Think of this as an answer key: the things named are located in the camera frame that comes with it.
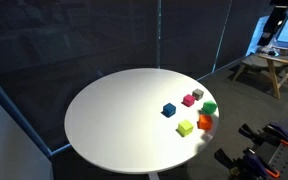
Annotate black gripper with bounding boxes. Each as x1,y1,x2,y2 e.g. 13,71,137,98
266,6,288,30

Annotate blue cube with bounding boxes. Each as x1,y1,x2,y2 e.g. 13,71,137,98
162,102,177,118

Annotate grey cube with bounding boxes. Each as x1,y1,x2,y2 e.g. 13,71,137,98
191,88,205,101

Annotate green cube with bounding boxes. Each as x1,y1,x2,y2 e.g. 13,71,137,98
201,100,219,116

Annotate pink cube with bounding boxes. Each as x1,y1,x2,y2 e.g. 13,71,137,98
182,94,197,108

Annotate orange cube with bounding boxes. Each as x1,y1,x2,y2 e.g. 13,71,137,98
197,114,214,131

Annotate yellow cube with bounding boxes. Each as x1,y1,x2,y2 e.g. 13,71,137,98
177,119,195,138

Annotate clear plastic bag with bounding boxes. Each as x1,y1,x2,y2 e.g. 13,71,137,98
259,38,281,57

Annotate wooden armchair grey seat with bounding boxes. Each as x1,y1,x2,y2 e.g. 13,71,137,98
232,46,288,100

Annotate purple black spring clamp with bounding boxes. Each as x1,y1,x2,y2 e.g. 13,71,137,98
238,122,288,149

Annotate black orange clamps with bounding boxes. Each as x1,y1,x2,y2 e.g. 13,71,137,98
213,147,282,180

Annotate window frame post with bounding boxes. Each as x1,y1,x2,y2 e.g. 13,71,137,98
155,0,162,70
211,0,234,74

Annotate blue window corner post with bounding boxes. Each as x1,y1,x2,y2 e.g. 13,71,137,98
0,66,73,158

